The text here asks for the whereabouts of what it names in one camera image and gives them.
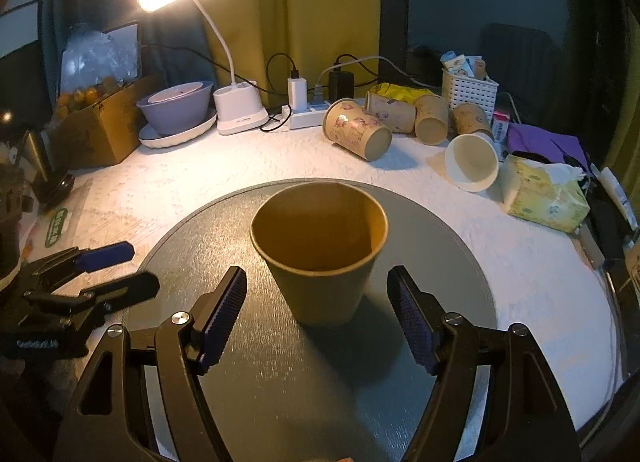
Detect packets in basket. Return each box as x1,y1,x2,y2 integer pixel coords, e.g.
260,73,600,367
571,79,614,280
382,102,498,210
440,52,488,80

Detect purple bowl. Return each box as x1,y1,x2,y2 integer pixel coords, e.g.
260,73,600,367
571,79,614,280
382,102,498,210
136,80,216,135

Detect green label sachet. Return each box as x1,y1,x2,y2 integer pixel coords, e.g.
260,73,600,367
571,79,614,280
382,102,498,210
44,207,72,249

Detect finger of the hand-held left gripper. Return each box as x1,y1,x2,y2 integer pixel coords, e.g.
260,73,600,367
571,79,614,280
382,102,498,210
24,271,161,339
20,241,136,293

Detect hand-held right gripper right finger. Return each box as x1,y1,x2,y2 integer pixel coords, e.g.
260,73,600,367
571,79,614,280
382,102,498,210
386,265,583,462

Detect black cylinder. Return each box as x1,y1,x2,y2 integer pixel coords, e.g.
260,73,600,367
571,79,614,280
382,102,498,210
22,131,76,206

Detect white plastic basket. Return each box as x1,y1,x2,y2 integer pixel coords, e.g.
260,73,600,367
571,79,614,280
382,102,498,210
441,66,501,115

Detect black lamp cable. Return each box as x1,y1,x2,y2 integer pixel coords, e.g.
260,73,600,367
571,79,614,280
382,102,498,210
140,43,283,95

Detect purple cloth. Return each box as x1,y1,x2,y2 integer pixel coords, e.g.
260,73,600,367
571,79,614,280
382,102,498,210
507,123,593,169

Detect dark blue curtain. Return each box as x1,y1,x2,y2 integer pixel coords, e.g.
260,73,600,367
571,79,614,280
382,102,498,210
40,0,221,97

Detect white plate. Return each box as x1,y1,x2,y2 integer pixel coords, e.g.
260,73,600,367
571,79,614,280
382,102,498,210
138,109,219,149

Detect yellow snack packet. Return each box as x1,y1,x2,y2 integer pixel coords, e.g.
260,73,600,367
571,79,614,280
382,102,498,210
367,83,438,103

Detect black chair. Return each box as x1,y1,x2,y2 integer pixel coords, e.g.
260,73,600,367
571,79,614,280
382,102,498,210
480,24,558,92

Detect yellow-green tissue pack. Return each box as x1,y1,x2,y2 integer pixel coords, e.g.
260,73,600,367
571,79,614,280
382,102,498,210
501,154,591,233

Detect white tube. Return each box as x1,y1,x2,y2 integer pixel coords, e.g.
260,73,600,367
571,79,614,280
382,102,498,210
599,167,639,231

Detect black charger cable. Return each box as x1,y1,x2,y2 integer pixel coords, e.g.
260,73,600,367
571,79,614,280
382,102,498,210
260,52,301,133

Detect plain brown paper cup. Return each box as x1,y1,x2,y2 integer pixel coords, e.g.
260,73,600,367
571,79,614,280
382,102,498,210
250,182,389,327

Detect white power strip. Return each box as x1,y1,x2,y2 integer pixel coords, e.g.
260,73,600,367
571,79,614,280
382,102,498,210
280,100,333,130

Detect cardboard box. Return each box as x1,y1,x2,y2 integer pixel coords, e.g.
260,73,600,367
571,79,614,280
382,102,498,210
52,74,162,167

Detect yellow curtain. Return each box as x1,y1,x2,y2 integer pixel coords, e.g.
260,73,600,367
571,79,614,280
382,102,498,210
202,0,383,98

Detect black charger plug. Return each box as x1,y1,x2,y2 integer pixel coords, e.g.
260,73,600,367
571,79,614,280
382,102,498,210
328,70,355,102

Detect printed brown paper cup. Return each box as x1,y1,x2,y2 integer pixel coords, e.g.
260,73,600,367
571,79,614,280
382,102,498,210
414,94,449,145
363,90,417,134
452,102,495,140
444,133,501,193
322,98,393,161

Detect round grey tray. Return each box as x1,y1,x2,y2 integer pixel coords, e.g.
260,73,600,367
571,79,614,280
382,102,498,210
120,177,498,462

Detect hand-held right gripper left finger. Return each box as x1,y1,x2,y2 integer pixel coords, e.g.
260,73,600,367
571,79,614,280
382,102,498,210
52,266,248,462

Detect white desk lamp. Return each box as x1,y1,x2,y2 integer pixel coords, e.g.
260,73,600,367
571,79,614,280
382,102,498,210
136,0,271,137

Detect white charger plug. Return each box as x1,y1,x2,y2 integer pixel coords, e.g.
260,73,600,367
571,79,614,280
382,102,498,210
287,76,309,111

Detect clear plastic bag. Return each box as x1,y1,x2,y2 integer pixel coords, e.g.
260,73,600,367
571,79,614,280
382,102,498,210
60,24,141,92

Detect white charger cable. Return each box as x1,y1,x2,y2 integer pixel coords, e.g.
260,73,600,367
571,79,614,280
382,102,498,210
319,56,418,88

